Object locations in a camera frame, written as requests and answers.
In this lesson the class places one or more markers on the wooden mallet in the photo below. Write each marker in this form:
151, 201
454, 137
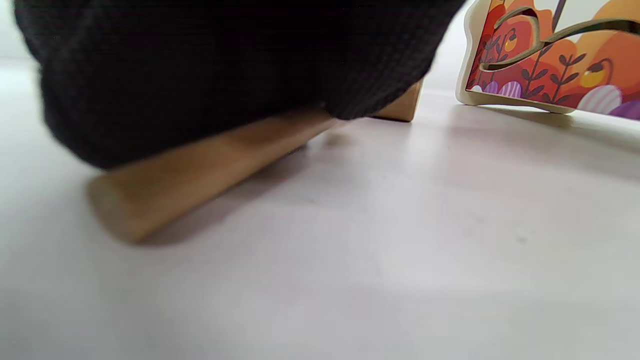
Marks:
175, 180

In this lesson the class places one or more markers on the colourful wooden whack-a-mole toy box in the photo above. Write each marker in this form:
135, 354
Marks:
575, 55

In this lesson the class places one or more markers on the person's left hand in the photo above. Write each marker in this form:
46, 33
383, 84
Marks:
225, 60

